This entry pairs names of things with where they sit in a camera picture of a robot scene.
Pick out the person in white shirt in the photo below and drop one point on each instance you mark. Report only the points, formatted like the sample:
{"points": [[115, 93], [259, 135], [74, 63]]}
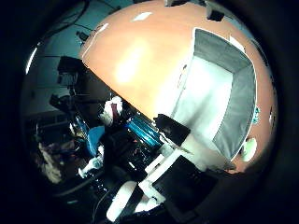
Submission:
{"points": [[112, 110]]}

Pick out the ceiling light strip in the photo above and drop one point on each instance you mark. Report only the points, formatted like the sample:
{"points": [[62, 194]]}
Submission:
{"points": [[31, 60]]}

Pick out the pale green round plush toy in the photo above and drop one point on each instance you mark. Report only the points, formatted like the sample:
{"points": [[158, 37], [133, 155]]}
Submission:
{"points": [[249, 149]]}

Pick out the black camera equipment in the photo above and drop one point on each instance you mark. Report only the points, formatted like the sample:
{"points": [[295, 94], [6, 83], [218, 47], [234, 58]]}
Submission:
{"points": [[67, 73]]}

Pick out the white bottle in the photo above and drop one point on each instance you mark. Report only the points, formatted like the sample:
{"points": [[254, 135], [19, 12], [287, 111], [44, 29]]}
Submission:
{"points": [[90, 165]]}

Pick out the white post with black block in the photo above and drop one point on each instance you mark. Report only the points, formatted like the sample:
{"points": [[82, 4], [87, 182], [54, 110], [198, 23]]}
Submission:
{"points": [[215, 14]]}

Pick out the teal striped plush toy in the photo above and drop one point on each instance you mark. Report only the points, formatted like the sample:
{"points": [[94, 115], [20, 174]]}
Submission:
{"points": [[256, 115]]}

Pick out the gray fabric box white rim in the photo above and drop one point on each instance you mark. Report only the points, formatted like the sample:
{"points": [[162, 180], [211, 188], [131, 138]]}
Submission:
{"points": [[205, 99]]}

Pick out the blue chair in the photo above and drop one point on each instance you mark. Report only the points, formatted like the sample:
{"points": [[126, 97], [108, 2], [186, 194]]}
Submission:
{"points": [[93, 140]]}

